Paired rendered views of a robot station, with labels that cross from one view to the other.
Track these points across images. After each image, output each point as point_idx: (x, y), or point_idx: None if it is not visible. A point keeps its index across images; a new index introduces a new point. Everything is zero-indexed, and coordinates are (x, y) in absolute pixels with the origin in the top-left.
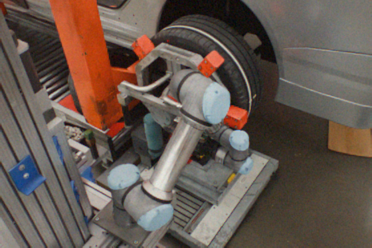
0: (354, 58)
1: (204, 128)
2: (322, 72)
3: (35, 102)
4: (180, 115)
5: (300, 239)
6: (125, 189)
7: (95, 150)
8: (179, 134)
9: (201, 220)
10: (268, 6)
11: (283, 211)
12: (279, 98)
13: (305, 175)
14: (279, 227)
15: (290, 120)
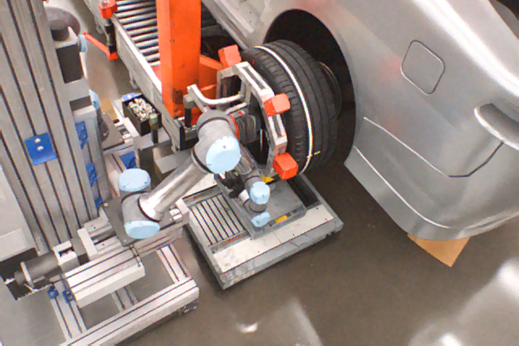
0: (420, 162)
1: (207, 173)
2: (390, 160)
3: (64, 92)
4: None
5: (318, 309)
6: (127, 193)
7: (156, 135)
8: (182, 168)
9: (232, 245)
10: (362, 70)
11: (319, 275)
12: (349, 164)
13: (364, 251)
14: (305, 289)
15: None
